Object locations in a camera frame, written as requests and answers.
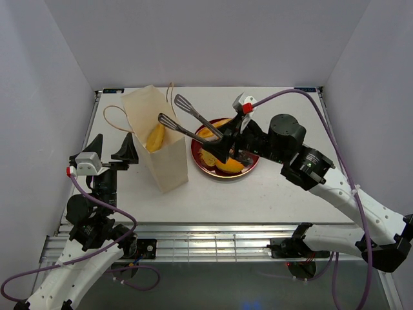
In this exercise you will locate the orange oval bun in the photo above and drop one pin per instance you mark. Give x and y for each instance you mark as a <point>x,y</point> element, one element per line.
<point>231,166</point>

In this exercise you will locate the aluminium table frame rail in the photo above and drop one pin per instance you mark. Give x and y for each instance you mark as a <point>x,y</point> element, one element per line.
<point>203,218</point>

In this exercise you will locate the seeded bread slice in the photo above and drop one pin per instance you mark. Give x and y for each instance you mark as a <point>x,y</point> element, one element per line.
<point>207,158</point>

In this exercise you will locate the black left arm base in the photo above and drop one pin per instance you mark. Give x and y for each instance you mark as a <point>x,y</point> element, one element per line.
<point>146,248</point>

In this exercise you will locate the cream paper bag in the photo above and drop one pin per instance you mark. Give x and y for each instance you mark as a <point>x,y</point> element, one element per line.
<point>162,150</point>

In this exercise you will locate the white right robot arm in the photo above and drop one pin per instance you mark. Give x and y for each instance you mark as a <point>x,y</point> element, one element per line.
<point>381,235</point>

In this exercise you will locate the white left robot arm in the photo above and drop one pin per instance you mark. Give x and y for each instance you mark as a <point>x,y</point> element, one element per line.
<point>101,233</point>

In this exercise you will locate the metal serving tongs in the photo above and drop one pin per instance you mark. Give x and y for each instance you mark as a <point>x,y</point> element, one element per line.
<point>210,102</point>

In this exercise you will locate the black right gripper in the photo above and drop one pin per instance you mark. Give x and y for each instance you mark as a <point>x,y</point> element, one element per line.
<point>220,148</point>

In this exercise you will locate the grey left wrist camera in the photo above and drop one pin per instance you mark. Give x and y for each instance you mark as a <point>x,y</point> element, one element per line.
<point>85,164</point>

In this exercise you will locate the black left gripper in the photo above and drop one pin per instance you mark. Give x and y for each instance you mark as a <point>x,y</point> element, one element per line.
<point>128,153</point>

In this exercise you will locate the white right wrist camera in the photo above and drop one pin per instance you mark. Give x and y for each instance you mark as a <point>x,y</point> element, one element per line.
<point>243,103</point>

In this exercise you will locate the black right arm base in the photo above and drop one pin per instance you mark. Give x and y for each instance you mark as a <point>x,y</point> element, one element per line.
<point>294,247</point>

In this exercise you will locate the dark red round plate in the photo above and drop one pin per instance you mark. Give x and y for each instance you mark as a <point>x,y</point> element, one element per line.
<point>248,160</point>

